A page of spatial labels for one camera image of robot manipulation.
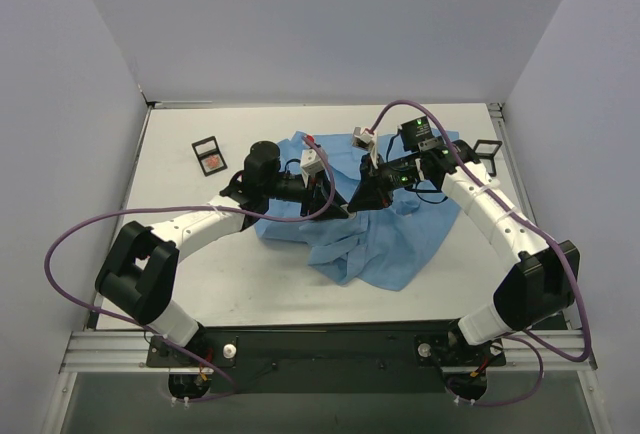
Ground blue button-up shirt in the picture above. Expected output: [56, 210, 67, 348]
[255, 134, 460, 291]

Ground red maple leaf brooch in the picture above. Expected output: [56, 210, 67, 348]
[207, 155, 221, 169]

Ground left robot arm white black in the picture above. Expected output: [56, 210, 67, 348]
[95, 136, 342, 366]

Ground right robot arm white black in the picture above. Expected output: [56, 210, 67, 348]
[348, 117, 580, 349]

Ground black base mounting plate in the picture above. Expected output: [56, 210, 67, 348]
[146, 321, 506, 400]

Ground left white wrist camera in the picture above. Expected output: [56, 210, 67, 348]
[300, 135, 326, 189]

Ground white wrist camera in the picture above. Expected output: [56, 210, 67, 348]
[351, 127, 378, 168]
[300, 135, 326, 189]

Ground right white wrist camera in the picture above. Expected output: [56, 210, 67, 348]
[351, 127, 378, 168]

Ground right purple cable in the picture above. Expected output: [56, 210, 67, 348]
[367, 99, 594, 408]

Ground purple cable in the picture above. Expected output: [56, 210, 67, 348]
[43, 134, 336, 403]
[367, 99, 594, 408]

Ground right black rectangular frame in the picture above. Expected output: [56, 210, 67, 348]
[473, 139, 503, 177]

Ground black rectangular frame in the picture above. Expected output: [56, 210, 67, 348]
[473, 139, 503, 177]
[191, 136, 228, 177]

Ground left black rectangular frame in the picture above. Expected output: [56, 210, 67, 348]
[191, 136, 228, 177]

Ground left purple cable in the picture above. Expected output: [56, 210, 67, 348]
[43, 134, 336, 403]

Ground aluminium front rail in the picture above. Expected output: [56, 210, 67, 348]
[60, 331, 597, 373]

